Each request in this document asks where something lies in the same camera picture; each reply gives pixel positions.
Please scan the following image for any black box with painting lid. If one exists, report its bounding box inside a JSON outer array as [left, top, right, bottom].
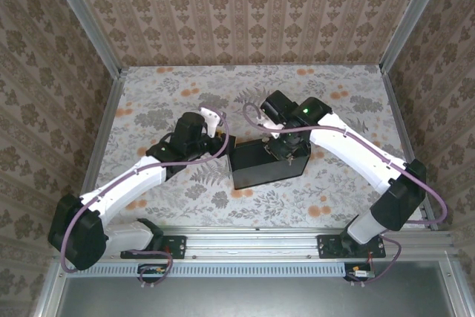
[[229, 137, 309, 191]]

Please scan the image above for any small green circuit board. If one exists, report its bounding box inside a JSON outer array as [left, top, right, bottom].
[[137, 263, 172, 283], [344, 263, 376, 282]]

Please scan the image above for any grey metal sheet panel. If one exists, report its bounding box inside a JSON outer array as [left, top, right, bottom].
[[55, 261, 465, 317]]

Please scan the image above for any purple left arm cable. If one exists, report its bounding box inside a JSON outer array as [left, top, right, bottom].
[[59, 105, 230, 274]]

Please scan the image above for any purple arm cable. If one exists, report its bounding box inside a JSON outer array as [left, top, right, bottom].
[[243, 101, 449, 226], [59, 105, 230, 274]]

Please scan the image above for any aluminium table side rail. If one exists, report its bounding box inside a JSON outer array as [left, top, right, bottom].
[[69, 68, 129, 232], [381, 66, 439, 231]]

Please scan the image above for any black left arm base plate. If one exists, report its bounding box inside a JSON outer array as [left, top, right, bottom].
[[120, 234, 187, 261]]

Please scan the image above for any long aluminium mounting rail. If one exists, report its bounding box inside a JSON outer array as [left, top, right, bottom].
[[55, 226, 456, 259]]

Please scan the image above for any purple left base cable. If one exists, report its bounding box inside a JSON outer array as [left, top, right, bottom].
[[122, 243, 174, 290]]

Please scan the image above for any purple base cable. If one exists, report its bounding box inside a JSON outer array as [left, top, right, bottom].
[[122, 243, 174, 290], [350, 237, 403, 288]]

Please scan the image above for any grey slotted cable duct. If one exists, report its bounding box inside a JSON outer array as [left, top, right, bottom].
[[68, 261, 363, 278]]

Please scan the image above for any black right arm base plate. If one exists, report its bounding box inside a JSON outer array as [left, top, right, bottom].
[[317, 234, 387, 260]]

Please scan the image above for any slanted aluminium frame post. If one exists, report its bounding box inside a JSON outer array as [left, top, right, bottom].
[[380, 0, 452, 73], [42, 0, 123, 77]]

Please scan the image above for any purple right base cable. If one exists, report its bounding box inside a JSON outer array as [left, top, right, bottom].
[[350, 237, 403, 288]]

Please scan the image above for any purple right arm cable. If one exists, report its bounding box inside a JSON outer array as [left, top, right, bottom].
[[243, 101, 449, 226]]

